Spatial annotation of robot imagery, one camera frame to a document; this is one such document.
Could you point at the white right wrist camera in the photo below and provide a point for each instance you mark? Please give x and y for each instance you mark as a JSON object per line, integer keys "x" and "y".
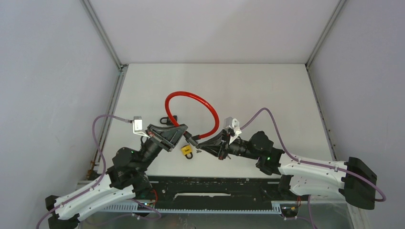
{"x": 232, "y": 128}

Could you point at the aluminium frame rail left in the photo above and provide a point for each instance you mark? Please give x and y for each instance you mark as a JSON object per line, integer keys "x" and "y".
{"x": 90, "y": 86}

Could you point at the aluminium frame rail right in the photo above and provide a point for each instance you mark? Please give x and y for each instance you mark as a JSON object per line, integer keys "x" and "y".
{"x": 341, "y": 74}

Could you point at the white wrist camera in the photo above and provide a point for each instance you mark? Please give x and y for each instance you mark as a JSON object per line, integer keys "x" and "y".
{"x": 232, "y": 128}
{"x": 137, "y": 125}

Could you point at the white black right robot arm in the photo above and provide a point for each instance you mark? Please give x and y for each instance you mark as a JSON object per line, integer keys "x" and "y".
{"x": 351, "y": 180}

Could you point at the aluminium frame rail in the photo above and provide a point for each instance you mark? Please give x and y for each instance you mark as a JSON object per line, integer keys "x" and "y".
{"x": 341, "y": 74}
{"x": 90, "y": 86}

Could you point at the yellow padlock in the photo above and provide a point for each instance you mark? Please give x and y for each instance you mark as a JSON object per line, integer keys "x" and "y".
{"x": 187, "y": 151}

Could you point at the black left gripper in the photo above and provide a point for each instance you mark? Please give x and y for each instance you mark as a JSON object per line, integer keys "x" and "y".
{"x": 166, "y": 136}

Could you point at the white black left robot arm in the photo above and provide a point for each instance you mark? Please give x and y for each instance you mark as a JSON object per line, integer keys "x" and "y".
{"x": 125, "y": 179}

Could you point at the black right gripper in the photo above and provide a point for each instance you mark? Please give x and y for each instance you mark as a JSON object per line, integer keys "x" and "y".
{"x": 221, "y": 150}

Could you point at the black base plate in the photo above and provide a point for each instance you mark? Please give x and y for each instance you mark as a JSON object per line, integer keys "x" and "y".
{"x": 217, "y": 195}

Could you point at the black padlock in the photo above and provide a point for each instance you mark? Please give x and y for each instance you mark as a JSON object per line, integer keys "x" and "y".
{"x": 166, "y": 121}

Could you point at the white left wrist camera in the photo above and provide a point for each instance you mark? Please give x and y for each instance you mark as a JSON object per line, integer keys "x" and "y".
{"x": 137, "y": 125}

